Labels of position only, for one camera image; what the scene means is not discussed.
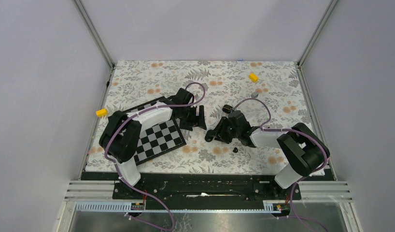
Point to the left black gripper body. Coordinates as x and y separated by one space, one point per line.
189 115

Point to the black white checkerboard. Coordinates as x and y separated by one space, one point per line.
143 140

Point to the yellow block left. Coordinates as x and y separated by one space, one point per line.
101 112

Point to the yellow block far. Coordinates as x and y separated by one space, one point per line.
253 77

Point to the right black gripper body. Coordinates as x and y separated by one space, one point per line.
236 132

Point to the black oval case lid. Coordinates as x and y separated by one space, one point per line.
227 109

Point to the yellow block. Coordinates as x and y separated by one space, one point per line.
253 77
101 112

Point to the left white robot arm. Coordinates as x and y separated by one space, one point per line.
162 106

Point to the black earbud charging case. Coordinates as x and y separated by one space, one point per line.
208 138

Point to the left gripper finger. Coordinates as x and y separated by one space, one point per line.
201 118
185 125

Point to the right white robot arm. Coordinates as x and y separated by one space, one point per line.
305 152

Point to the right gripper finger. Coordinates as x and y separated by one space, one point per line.
222 136
223 124

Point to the floral patterned table mat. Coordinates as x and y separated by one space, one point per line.
275 100

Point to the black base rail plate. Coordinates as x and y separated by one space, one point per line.
205 191

